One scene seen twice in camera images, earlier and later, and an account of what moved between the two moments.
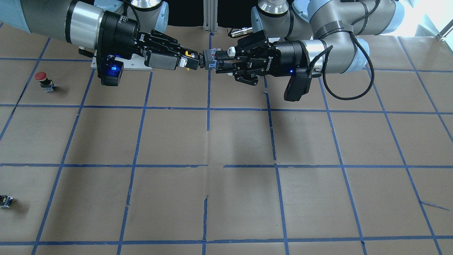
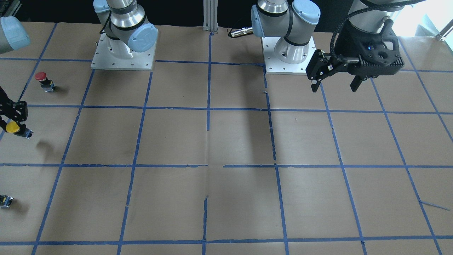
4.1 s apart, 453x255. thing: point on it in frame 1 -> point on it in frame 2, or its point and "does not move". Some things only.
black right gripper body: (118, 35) -> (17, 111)
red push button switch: (47, 84) does not move
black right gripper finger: (181, 50) -> (23, 130)
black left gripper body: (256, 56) -> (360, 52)
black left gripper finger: (229, 54) -> (355, 83)
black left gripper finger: (222, 67) -> (315, 84)
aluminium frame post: (210, 16) does not move
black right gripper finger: (189, 62) -> (3, 124)
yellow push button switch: (207, 60) -> (13, 127)
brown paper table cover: (177, 162) does not move
